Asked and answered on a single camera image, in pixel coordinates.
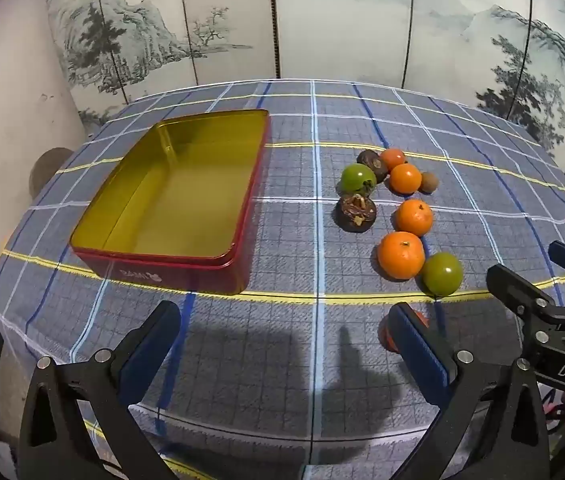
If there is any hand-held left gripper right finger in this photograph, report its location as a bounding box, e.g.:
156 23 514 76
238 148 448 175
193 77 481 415
386 302 550 480

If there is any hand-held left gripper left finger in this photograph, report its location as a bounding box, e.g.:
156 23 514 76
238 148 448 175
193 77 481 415
18 301 183 480

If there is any red-orange tomato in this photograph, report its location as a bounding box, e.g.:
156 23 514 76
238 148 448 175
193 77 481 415
379 310 430 352
379 147 408 172

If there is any green tangerine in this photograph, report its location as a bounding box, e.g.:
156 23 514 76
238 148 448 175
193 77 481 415
421 252 464 297
339 163 377 196

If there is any large orange tangerine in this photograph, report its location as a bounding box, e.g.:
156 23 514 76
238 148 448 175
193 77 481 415
377 231 425 281

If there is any red and gold tin box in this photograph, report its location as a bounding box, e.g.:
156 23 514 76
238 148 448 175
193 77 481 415
70 108 270 296

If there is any blue plaid tablecloth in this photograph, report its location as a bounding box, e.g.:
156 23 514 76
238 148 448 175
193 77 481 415
0 78 565 480

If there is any dark brown mangosteen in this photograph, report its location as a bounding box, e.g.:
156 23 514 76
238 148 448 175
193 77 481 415
337 193 377 233
356 149 389 184

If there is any grey round millstone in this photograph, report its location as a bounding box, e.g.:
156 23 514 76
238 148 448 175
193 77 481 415
30 147 76 196

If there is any landscape painted folding screen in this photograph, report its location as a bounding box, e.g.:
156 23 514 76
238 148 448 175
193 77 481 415
45 0 565 176

